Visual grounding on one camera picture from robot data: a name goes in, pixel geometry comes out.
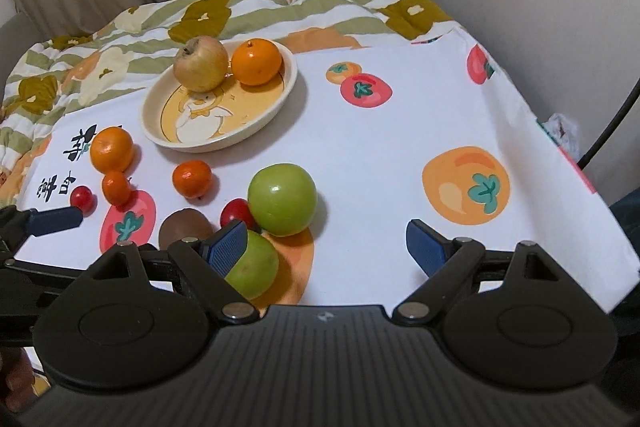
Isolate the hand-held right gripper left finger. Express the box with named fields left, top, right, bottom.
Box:
left=87, top=219, right=261, bottom=325

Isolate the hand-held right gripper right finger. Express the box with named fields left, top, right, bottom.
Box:
left=392, top=219, right=561, bottom=325

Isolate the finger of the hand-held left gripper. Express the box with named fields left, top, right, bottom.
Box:
left=0, top=258, right=101, bottom=295
left=0, top=206, right=83, bottom=248

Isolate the small green apple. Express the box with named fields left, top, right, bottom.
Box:
left=224, top=229, right=280, bottom=300

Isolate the cherry tomato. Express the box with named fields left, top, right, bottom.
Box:
left=220, top=198, right=258, bottom=233
left=70, top=186, right=96, bottom=214

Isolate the brown kiwi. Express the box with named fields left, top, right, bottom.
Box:
left=158, top=209, right=215, bottom=248

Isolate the small mandarin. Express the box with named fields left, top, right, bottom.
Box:
left=102, top=170, right=133, bottom=206

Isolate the large green apple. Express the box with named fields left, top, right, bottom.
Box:
left=247, top=163, right=318, bottom=237

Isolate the medium mandarin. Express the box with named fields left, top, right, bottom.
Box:
left=172, top=160, right=213, bottom=198

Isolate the large mandarin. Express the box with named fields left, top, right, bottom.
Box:
left=90, top=127, right=135, bottom=172

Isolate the cream cartoon plate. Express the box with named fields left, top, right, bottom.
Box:
left=138, top=39, right=298, bottom=152

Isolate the person's left hand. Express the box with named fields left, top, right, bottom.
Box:
left=0, top=349, right=33, bottom=413

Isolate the white persimmon print cloth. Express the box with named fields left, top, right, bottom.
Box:
left=12, top=27, right=640, bottom=313

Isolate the clear plastic bag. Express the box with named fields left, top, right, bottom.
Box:
left=540, top=112, right=583, bottom=158

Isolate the yellowish apple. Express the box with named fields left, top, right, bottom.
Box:
left=173, top=36, right=229, bottom=92

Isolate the large orange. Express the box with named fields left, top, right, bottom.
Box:
left=231, top=38, right=282, bottom=86

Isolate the dark cloth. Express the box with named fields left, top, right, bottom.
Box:
left=607, top=187, right=640, bottom=258

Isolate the striped floral blanket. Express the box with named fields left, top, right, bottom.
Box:
left=0, top=0, right=463, bottom=202

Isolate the black cable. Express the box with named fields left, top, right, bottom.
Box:
left=577, top=79, right=640, bottom=168

